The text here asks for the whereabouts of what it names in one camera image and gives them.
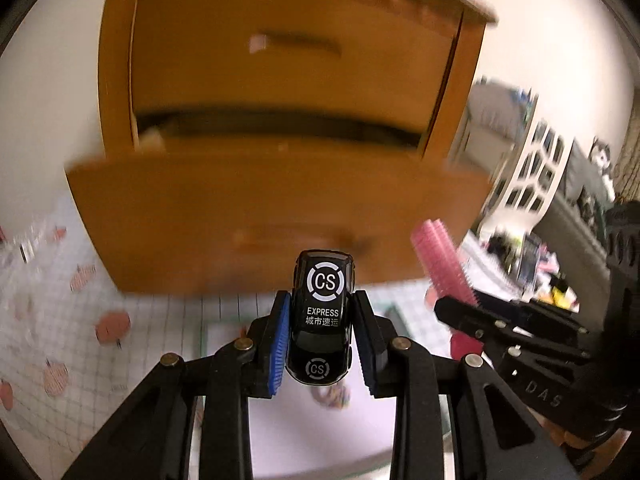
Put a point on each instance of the black bundle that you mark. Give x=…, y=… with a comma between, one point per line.
x=502, y=250

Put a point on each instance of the black toy car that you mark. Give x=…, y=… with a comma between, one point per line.
x=320, y=310

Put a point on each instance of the wooden nightstand cabinet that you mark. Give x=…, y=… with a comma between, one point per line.
x=117, y=60

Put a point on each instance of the pink comb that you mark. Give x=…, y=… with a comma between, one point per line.
x=442, y=260

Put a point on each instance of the white desk organizer rack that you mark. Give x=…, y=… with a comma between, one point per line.
x=530, y=180

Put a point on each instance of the person's right hand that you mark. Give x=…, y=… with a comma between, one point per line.
x=585, y=452

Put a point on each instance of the clear plastic bag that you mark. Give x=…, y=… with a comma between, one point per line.
x=30, y=245

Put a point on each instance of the grey sofa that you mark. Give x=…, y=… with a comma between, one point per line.
x=570, y=230

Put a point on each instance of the husky plush toy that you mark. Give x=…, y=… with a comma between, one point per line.
x=602, y=165

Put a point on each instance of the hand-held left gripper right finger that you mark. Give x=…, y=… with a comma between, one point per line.
x=364, y=345

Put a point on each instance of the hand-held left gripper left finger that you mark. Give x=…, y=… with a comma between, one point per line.
x=279, y=345

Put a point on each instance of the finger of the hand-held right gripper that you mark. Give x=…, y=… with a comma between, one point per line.
x=530, y=315
x=470, y=320

